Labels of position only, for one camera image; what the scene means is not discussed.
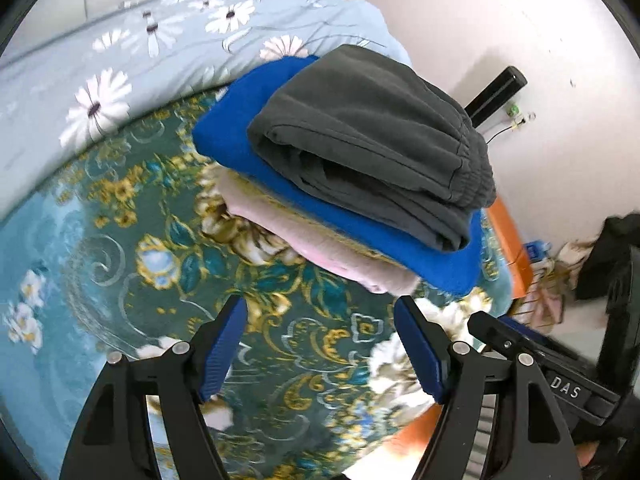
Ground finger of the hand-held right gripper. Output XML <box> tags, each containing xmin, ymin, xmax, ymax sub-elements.
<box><xmin>467</xmin><ymin>311</ymin><xmax>551</xmax><ymax>362</ymax></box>

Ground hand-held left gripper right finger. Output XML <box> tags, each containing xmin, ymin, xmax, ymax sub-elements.
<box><xmin>394</xmin><ymin>296</ymin><xmax>586</xmax><ymax>480</ymax></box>

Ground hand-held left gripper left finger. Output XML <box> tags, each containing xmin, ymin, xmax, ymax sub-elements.
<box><xmin>60</xmin><ymin>295</ymin><xmax>248</xmax><ymax>480</ymax></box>

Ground dark grey pants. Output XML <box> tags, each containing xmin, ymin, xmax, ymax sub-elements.
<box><xmin>246</xmin><ymin>44</ymin><xmax>497</xmax><ymax>253</ymax></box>

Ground pink and white cloth pile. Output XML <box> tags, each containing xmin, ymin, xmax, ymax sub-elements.
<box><xmin>520</xmin><ymin>240</ymin><xmax>601</xmax><ymax>332</ymax></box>

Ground pink folded garment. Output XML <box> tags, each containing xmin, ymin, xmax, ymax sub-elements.
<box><xmin>212</xmin><ymin>165</ymin><xmax>421</xmax><ymax>295</ymax></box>

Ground yellow folded garment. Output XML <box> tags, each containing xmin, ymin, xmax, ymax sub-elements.
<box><xmin>250</xmin><ymin>185</ymin><xmax>386</xmax><ymax>258</ymax></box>

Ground black bag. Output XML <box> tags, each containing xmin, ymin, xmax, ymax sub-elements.
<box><xmin>582</xmin><ymin>214</ymin><xmax>640</xmax><ymax>301</ymax></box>

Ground teal floral blanket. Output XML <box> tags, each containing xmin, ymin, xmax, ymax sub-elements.
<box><xmin>0</xmin><ymin>82</ymin><xmax>516</xmax><ymax>480</ymax></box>

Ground blue folded garment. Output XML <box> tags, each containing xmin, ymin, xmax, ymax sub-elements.
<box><xmin>191</xmin><ymin>55</ymin><xmax>483</xmax><ymax>297</ymax></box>

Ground black pole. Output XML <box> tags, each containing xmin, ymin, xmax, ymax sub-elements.
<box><xmin>462</xmin><ymin>66</ymin><xmax>528</xmax><ymax>128</ymax></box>

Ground light blue daisy duvet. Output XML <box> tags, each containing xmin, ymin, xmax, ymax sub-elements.
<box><xmin>0</xmin><ymin>0</ymin><xmax>413</xmax><ymax>221</ymax></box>

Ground orange wooden bed frame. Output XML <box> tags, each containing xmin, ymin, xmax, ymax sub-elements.
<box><xmin>345</xmin><ymin>200</ymin><xmax>533</xmax><ymax>476</ymax></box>

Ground thin dark cable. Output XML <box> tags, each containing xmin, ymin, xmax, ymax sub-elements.
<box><xmin>484</xmin><ymin>122</ymin><xmax>522</xmax><ymax>145</ymax></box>

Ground wall socket with green plug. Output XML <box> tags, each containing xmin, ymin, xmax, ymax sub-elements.
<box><xmin>505</xmin><ymin>102</ymin><xmax>536</xmax><ymax>128</ymax></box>

